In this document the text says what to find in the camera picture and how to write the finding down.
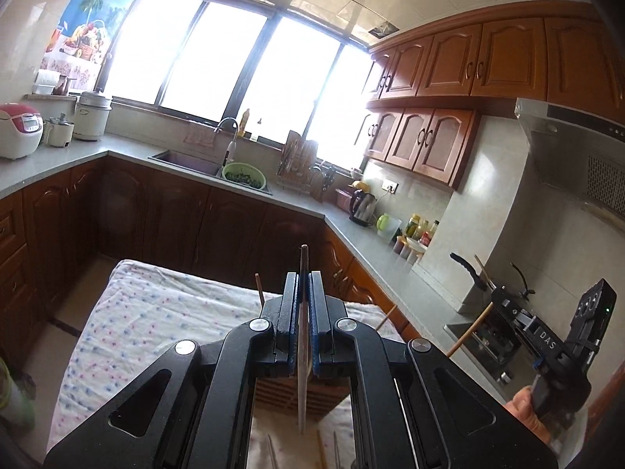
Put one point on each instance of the green basin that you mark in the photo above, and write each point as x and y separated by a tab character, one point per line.
244	174

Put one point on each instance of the gas stove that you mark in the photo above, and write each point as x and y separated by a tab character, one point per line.
500	355

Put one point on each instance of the black wok with lid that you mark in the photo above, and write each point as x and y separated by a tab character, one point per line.
482	280

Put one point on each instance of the metal chopstick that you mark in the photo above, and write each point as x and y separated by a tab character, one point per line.
336	451
302	348

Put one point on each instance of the upper wooden cabinets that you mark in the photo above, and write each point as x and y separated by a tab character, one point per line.
428	87

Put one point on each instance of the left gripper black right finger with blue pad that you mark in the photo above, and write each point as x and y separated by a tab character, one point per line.
412	407

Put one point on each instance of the person's right hand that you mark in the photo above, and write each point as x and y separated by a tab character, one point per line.
521	407

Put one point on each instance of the fruit poster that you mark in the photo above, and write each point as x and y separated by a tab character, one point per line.
82	39

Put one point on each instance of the wooden utensil holder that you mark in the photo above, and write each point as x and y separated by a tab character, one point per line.
281	395

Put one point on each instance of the small white cooker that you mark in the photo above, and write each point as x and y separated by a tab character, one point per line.
58	131

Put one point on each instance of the metal fork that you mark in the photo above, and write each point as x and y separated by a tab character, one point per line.
271	451

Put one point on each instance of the electric kettle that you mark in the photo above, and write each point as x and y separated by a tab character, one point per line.
362	207

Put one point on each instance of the wooden chopstick on table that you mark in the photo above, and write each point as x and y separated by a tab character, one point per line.
322	455

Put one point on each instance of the light wooden chopstick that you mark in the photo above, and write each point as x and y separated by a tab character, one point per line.
386	317

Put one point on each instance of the brown wooden chopstick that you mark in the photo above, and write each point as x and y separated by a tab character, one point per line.
260	290

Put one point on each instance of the wooden cabinets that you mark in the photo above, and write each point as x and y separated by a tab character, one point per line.
53	228
428	87

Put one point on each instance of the range hood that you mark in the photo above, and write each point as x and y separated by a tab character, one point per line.
579	153

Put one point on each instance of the white pot appliance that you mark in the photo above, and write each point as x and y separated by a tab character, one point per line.
91	115

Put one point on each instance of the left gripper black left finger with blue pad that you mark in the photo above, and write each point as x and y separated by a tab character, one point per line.
192	407

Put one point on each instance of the green bowl on floor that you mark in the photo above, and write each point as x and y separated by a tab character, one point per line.
15	407

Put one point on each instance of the condiment bottles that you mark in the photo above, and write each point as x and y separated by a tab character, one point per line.
414	240

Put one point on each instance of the lower wooden cabinets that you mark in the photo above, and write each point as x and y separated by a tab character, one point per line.
53	228

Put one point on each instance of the white rice cooker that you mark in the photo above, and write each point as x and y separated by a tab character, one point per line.
21	129

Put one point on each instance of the long wooden chopstick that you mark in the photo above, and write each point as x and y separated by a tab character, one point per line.
470	330

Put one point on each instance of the floral white tablecloth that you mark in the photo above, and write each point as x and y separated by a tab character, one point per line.
141	312

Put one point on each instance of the dish rack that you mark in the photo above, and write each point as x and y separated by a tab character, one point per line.
300	170

